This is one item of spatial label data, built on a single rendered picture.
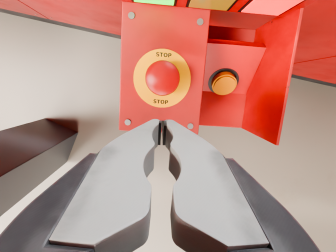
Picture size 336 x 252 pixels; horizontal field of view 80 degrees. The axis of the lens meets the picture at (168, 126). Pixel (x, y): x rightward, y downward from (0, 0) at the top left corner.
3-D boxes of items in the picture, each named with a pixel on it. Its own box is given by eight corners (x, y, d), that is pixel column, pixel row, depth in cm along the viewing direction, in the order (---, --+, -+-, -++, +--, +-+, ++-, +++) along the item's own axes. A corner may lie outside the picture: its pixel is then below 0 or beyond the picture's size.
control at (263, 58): (130, 117, 38) (106, 143, 21) (134, 26, 35) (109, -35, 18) (234, 123, 39) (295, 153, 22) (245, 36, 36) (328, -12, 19)
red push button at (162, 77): (145, 93, 26) (143, 94, 23) (147, 61, 26) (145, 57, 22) (176, 95, 27) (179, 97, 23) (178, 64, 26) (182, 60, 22)
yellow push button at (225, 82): (207, 87, 34) (209, 95, 33) (213, 66, 31) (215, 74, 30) (230, 88, 34) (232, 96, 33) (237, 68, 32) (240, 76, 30)
